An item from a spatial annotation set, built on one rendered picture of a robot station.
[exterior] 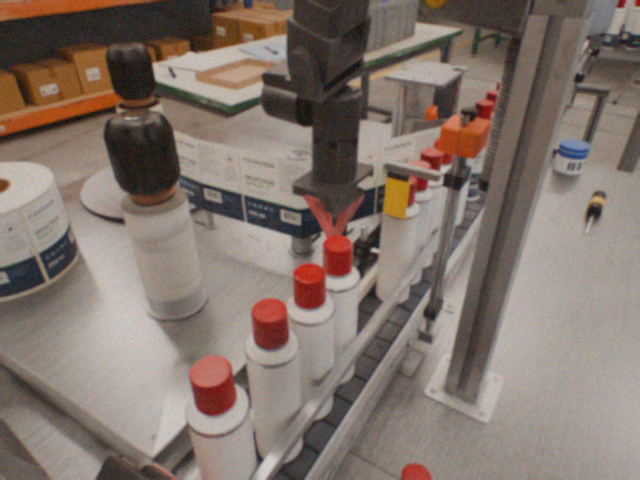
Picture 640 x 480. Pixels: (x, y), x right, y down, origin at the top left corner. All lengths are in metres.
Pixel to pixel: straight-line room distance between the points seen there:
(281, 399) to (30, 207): 0.51
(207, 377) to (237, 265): 0.46
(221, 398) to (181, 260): 0.33
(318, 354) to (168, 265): 0.27
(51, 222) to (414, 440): 0.63
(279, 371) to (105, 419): 0.27
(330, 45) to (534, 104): 0.19
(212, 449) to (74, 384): 0.32
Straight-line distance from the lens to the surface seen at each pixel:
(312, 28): 0.49
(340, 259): 0.50
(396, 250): 0.68
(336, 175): 0.57
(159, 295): 0.72
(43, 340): 0.79
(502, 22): 0.48
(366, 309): 0.73
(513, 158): 0.50
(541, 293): 0.92
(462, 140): 0.52
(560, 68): 0.47
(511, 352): 0.79
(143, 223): 0.65
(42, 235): 0.85
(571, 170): 1.37
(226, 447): 0.42
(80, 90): 4.43
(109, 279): 0.86
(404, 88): 0.90
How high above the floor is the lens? 1.37
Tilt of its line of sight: 34 degrees down
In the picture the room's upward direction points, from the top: straight up
